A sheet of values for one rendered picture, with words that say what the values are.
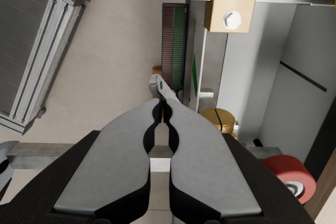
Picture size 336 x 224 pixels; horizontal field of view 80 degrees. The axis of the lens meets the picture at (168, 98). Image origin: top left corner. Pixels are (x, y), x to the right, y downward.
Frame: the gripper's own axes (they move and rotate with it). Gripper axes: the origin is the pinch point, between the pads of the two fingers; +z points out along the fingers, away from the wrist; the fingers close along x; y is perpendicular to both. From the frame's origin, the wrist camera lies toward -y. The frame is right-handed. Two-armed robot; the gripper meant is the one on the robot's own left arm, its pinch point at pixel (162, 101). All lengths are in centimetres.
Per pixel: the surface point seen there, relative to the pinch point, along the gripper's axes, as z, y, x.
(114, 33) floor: 98, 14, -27
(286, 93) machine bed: 30.0, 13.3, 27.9
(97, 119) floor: 98, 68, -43
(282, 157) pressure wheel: 10.1, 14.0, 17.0
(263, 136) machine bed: 34, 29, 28
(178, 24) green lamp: 27.8, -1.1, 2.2
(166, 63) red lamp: 27.8, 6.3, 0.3
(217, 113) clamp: 14.4, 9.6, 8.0
